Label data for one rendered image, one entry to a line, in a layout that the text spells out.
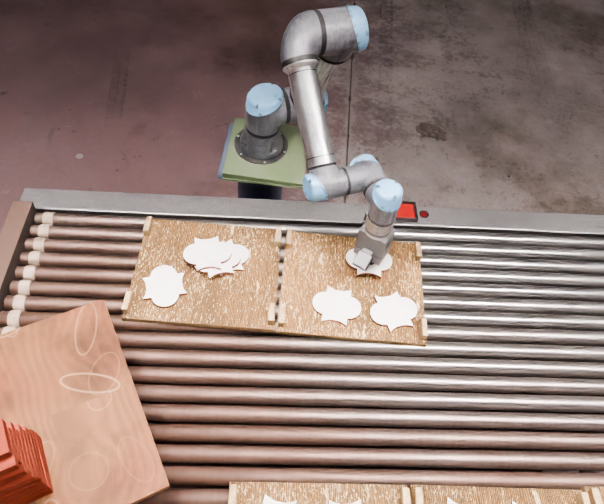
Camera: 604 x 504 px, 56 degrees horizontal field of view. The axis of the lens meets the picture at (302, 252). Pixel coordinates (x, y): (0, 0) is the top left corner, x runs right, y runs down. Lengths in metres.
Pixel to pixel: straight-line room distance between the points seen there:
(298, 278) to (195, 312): 0.31
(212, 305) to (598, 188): 2.68
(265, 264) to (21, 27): 3.18
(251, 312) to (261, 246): 0.23
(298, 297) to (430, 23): 3.33
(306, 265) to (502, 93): 2.71
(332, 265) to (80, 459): 0.84
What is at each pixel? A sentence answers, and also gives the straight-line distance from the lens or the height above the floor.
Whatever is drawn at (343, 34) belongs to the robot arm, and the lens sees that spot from 1.56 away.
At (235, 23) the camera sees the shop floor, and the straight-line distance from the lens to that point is 4.36.
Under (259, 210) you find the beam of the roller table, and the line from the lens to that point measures 1.82.
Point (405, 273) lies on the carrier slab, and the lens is 1.71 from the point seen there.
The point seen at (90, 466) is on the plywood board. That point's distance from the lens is 1.35.
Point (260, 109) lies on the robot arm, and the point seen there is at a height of 1.11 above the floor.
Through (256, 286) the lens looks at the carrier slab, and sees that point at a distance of 1.62.
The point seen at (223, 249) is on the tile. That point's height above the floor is 0.97.
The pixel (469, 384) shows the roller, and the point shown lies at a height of 0.92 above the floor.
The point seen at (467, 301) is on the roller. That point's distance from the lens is 1.73.
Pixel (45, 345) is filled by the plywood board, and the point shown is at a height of 1.04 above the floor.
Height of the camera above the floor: 2.30
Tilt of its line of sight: 53 degrees down
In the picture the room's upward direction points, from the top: 7 degrees clockwise
